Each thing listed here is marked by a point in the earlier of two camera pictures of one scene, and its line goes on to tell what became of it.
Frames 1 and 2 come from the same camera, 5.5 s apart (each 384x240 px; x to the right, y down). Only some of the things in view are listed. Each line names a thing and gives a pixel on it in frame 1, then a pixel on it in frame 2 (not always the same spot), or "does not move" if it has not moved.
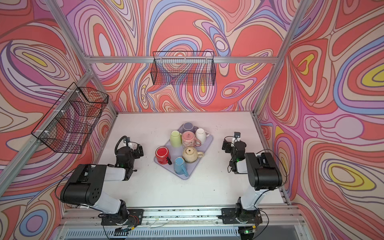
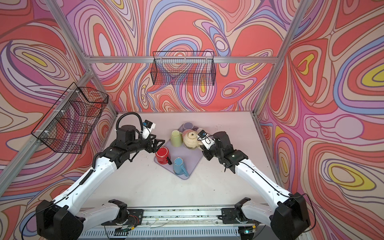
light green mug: x=176 y=139 does not move
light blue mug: x=180 y=166 does not move
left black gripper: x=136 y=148 -> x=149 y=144
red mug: x=162 y=153 does not move
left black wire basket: x=68 y=126 does not move
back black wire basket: x=186 y=68 does not move
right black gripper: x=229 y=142 -> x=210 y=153
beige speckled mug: x=190 y=155 -> x=192 y=141
